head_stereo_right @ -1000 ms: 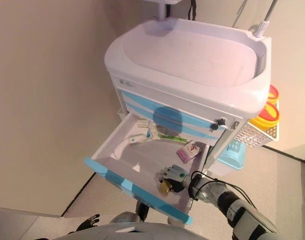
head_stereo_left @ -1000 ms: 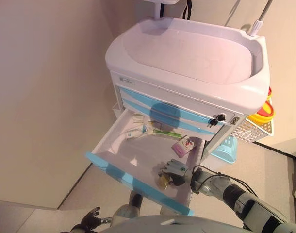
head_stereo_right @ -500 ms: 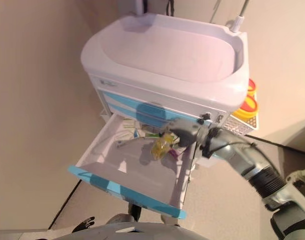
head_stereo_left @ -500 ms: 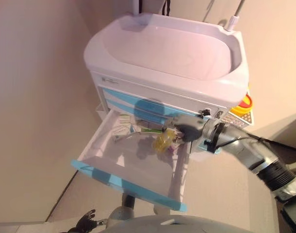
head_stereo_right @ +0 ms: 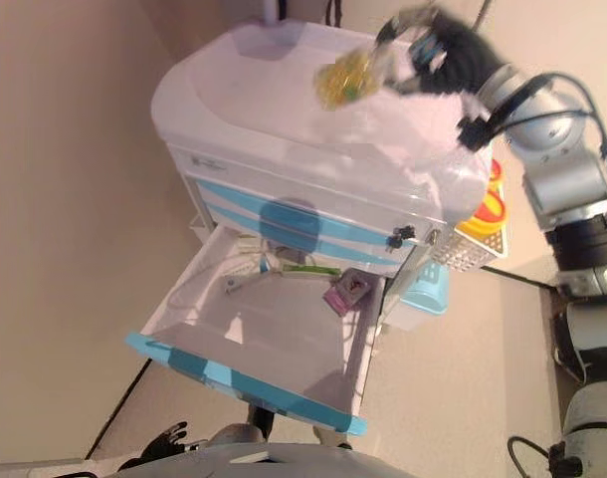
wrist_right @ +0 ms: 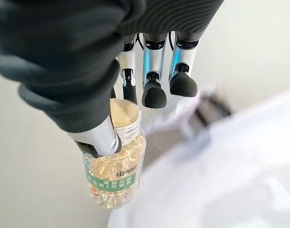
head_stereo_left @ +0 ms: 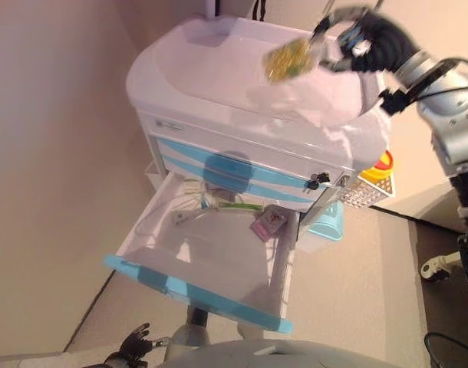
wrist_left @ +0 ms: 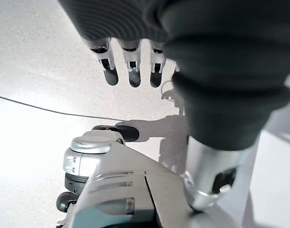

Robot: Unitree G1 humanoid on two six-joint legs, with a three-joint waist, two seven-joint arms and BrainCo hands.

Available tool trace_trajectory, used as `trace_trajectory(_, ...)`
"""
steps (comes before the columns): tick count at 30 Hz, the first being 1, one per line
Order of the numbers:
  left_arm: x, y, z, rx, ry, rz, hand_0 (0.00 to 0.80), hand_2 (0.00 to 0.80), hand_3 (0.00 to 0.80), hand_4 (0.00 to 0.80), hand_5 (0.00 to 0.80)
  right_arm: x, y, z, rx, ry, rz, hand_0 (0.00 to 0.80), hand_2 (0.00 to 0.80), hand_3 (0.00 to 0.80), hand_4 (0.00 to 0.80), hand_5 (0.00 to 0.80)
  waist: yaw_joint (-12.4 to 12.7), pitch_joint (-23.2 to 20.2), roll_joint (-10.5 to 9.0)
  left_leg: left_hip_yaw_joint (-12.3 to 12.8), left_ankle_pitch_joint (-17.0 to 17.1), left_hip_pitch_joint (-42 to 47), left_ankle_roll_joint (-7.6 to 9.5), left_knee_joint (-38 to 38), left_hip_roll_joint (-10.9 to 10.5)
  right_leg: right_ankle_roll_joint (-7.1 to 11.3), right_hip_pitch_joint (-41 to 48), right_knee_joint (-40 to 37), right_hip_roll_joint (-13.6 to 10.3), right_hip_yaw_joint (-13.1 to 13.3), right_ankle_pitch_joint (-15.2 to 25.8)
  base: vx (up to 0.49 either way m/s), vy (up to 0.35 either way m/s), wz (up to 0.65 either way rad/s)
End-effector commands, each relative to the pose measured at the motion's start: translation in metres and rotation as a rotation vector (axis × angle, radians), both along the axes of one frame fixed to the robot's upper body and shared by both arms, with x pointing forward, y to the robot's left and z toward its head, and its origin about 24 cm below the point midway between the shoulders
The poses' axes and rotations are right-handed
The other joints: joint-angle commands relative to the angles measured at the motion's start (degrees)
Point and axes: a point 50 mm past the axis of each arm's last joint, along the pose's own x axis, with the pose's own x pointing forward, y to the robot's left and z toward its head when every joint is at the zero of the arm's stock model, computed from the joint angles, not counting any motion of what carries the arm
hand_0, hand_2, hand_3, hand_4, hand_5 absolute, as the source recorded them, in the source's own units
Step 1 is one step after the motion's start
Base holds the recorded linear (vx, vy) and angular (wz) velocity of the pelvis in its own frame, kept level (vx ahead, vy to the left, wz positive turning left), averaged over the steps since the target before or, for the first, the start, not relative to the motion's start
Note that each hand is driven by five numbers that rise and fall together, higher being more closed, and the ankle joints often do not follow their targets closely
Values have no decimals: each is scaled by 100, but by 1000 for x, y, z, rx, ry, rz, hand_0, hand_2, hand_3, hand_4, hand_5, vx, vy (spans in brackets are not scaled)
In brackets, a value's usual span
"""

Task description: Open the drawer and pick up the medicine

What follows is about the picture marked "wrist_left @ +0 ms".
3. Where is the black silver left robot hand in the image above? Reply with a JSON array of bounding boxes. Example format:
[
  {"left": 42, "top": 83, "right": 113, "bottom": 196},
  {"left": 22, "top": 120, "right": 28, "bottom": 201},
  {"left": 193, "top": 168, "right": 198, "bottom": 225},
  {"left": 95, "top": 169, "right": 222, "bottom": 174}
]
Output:
[{"left": 57, "top": 0, "right": 290, "bottom": 212}]

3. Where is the black left robot foot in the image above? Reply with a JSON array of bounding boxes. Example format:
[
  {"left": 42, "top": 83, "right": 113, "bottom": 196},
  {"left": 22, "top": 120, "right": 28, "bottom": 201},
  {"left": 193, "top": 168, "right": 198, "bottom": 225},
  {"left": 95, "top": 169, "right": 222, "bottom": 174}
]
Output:
[{"left": 91, "top": 124, "right": 140, "bottom": 143}]

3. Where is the thin black floor cable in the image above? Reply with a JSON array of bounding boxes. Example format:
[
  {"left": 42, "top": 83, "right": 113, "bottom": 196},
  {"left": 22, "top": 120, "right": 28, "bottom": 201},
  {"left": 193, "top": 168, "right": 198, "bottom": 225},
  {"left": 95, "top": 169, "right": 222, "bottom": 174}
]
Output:
[{"left": 0, "top": 94, "right": 122, "bottom": 121}]

